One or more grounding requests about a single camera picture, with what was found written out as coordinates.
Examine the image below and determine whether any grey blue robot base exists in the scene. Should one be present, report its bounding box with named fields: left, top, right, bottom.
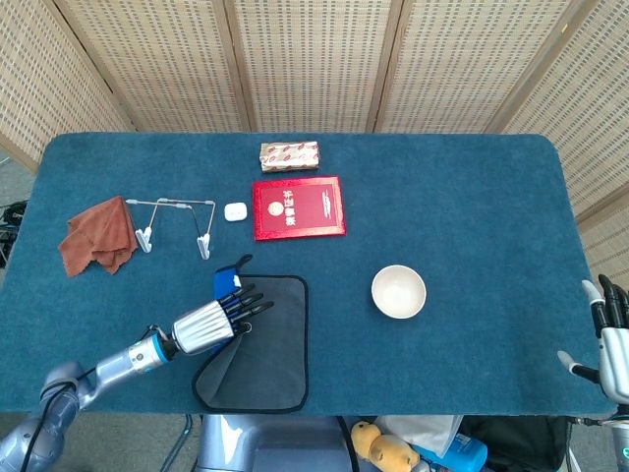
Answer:
left=196, top=414, right=355, bottom=472

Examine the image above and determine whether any red certificate folder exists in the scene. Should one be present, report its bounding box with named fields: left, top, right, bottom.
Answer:
left=252, top=175, right=347, bottom=243

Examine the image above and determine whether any black cable bundle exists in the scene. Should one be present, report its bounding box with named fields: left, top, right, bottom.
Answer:
left=0, top=200, right=29, bottom=269

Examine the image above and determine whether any yellow plush toy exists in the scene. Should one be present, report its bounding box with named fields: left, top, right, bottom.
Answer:
left=350, top=420, right=422, bottom=472

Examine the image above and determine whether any white plastic bag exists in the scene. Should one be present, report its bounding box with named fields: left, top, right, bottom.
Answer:
left=375, top=415, right=464, bottom=458

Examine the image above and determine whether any gold red patterned box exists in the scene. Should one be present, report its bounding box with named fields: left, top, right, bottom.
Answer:
left=258, top=141, right=321, bottom=174

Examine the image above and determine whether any white wire drying rack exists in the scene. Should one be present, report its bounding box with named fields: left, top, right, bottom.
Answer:
left=125, top=197, right=217, bottom=261

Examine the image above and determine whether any rust brown cloth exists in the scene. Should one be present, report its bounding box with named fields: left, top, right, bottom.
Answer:
left=58, top=195, right=139, bottom=278

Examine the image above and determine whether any black bag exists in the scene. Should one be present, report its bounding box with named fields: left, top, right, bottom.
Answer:
left=461, top=415, right=569, bottom=472

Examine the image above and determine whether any grey and blue towel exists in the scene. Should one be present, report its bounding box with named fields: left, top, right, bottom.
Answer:
left=192, top=254, right=310, bottom=414

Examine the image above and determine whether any white bowl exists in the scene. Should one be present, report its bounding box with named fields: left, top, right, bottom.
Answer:
left=371, top=265, right=428, bottom=321

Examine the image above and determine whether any woven bamboo folding screen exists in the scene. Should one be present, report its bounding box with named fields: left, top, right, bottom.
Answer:
left=0, top=0, right=629, bottom=291

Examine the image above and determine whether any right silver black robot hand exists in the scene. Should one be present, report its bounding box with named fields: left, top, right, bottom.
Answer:
left=557, top=274, right=629, bottom=402

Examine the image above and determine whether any blue plastic package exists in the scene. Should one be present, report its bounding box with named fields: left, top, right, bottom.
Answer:
left=417, top=432, right=488, bottom=472

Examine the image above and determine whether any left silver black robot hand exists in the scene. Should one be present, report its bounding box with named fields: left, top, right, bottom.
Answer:
left=171, top=282, right=275, bottom=356

